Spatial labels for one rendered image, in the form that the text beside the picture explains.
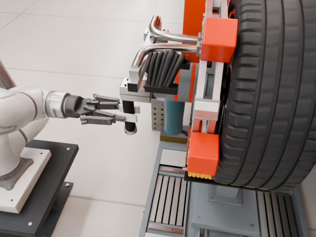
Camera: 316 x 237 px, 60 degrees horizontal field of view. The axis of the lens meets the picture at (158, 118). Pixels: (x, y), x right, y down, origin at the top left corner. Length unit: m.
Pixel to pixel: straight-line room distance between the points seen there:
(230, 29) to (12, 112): 0.60
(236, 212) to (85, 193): 0.86
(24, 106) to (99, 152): 1.08
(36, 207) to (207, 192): 0.80
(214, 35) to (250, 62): 0.10
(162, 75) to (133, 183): 1.07
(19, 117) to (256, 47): 0.65
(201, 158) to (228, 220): 0.71
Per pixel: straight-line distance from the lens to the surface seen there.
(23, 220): 1.38
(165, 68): 0.74
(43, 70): 2.79
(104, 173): 1.78
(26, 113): 0.88
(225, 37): 0.65
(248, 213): 1.41
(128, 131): 0.92
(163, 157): 1.72
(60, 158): 1.52
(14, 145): 1.36
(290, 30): 0.73
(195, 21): 1.34
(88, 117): 0.88
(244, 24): 0.71
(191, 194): 1.50
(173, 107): 1.16
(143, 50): 0.84
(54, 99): 0.93
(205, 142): 0.73
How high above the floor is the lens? 1.42
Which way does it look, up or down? 43 degrees down
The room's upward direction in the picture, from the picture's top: straight up
